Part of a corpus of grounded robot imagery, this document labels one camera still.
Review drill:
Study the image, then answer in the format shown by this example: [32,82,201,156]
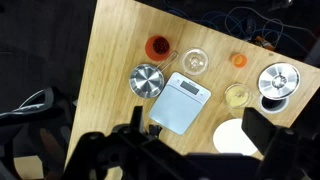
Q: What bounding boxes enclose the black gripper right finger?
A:
[241,107,298,168]

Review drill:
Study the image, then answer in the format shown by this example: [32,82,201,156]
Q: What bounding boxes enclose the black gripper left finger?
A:
[109,105,158,148]

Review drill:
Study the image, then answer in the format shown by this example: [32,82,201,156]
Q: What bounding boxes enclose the glass jar with yellow contents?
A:
[223,83,256,120]

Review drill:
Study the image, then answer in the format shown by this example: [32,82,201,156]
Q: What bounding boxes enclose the white bowl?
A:
[212,118,259,157]

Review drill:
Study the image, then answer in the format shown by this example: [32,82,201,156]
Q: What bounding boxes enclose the steel saucepan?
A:
[128,49,179,100]

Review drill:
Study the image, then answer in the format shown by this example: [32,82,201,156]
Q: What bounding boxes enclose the silver digital kitchen scale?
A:
[148,71,212,136]

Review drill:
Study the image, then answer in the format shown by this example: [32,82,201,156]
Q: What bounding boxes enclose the red cup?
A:
[144,35,172,62]

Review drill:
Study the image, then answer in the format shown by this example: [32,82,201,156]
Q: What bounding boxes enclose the small orange plastic cup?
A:
[230,53,249,69]

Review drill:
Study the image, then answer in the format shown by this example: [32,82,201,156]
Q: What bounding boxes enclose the dark red berries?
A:
[152,36,170,55]

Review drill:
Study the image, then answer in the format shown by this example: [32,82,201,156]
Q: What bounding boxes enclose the clear glass dish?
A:
[180,47,210,77]

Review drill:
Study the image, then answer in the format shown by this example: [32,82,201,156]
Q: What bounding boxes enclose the black office chair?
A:
[0,85,74,180]

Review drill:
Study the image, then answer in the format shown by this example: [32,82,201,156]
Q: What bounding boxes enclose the white table cable grommet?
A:
[259,94,290,115]

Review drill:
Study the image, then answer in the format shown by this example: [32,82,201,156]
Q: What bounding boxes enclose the white cable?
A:
[223,5,318,53]

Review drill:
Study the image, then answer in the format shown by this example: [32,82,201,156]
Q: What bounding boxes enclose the blue cable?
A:
[162,0,284,43]

